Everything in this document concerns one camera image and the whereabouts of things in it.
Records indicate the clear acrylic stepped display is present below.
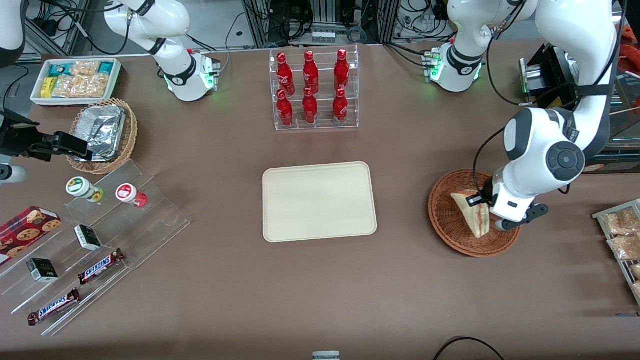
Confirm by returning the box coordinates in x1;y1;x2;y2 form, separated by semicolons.
0;159;191;337

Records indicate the red tartan cookie box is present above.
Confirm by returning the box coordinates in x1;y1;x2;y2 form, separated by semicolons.
0;206;63;266

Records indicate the white rectangular snack bin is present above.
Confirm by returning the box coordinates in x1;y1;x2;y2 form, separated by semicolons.
30;58;123;107

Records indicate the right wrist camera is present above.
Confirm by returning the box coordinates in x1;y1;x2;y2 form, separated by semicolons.
0;165;28;184

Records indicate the tan wicker basket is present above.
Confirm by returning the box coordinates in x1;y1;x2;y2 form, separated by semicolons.
66;98;138;175

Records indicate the red cola bottle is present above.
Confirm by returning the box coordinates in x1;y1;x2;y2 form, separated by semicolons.
332;88;349;124
276;90;294;127
302;87;319;125
276;52;296;96
302;50;320;95
334;48;350;92

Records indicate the black cable on table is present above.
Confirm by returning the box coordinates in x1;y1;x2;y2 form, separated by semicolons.
432;336;506;360

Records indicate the clear bag of crackers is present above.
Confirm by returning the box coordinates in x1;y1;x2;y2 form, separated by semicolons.
52;75;84;99
80;74;111;99
70;61;101;77

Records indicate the triangular sandwich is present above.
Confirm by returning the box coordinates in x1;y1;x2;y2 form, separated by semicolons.
450;189;493;239

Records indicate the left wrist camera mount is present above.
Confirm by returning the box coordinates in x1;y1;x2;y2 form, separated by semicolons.
496;202;549;232

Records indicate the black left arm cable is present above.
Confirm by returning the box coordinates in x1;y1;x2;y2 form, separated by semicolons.
471;0;628;200

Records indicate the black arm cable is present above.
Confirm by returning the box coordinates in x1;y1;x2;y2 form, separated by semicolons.
471;0;628;200
30;0;132;56

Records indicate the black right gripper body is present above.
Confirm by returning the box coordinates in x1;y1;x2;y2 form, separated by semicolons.
0;111;40;157

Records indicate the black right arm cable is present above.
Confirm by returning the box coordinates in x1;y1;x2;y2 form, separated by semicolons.
30;0;132;56

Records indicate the black box with yellow panel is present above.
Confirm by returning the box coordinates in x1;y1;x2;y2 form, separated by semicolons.
520;42;640;175

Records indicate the green label drink cup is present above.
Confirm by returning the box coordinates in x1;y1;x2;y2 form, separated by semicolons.
66;176;105;203

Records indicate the brown round wicker basket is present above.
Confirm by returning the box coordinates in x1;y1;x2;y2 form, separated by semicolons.
428;168;523;258

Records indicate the small black box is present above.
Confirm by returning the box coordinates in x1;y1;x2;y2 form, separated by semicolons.
26;258;60;284
74;225;103;252

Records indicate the clear acrylic bottle rack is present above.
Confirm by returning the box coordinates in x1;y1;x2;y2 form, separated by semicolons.
269;45;360;132

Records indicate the Snickers chocolate bar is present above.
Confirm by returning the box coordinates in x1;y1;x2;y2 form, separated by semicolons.
27;288;81;327
77;248;126;286

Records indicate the red label drink cup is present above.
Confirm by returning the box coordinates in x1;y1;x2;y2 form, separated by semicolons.
116;183;148;208

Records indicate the aluminium frame rack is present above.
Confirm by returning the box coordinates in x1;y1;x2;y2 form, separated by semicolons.
242;0;402;49

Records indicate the cream plastic tray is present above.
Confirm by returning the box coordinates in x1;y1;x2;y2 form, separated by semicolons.
262;161;378;243

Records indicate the aluminium foil container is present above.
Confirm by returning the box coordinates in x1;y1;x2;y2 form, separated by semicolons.
75;105;126;162

